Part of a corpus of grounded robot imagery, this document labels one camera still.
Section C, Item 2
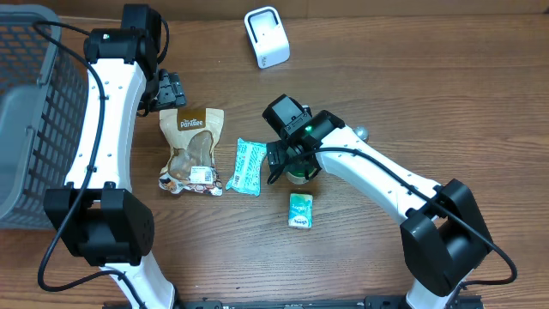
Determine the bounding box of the green lid jar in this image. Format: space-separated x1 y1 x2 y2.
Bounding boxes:
286 163 320 185

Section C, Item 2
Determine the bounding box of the teal snack wrapper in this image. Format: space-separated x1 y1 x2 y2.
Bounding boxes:
226 138 267 197

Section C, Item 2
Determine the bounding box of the brown snack pouch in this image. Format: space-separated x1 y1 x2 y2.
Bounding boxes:
159 108 225 197

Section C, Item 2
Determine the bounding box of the green tissue pack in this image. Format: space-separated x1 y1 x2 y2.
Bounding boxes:
288 193 313 229

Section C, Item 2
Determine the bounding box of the yellow dish soap bottle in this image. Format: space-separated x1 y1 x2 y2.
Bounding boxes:
353 126 370 143

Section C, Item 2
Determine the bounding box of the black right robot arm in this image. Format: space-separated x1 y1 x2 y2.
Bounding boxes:
262 94 492 308

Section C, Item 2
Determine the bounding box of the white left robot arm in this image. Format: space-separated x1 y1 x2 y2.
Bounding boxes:
44 3 185 308

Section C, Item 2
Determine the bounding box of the white barcode scanner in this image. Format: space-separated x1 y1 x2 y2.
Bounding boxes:
244 6 290 69

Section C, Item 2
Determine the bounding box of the grey plastic mesh basket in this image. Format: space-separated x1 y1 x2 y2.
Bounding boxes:
1 4 87 229

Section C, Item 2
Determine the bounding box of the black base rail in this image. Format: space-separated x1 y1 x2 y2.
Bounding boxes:
102 296 485 309

